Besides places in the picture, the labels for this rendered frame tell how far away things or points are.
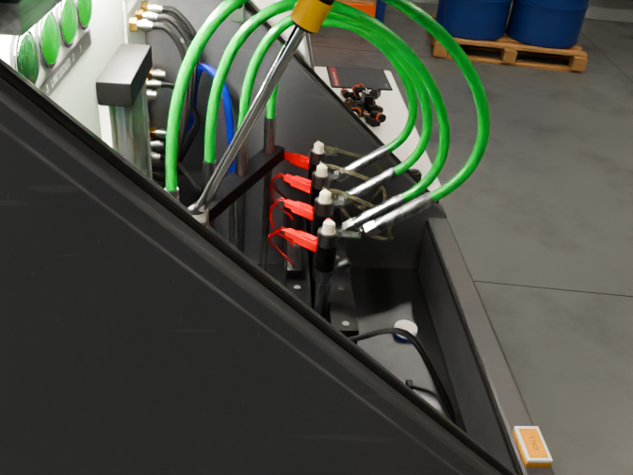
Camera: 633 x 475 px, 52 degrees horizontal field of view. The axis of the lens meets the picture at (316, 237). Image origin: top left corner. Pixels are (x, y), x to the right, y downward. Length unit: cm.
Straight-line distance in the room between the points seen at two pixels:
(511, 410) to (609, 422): 150
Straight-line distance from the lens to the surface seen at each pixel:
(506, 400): 90
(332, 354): 51
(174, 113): 77
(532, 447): 84
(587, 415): 236
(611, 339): 271
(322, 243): 85
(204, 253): 45
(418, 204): 84
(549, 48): 574
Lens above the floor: 156
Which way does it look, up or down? 33 degrees down
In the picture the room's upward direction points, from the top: 5 degrees clockwise
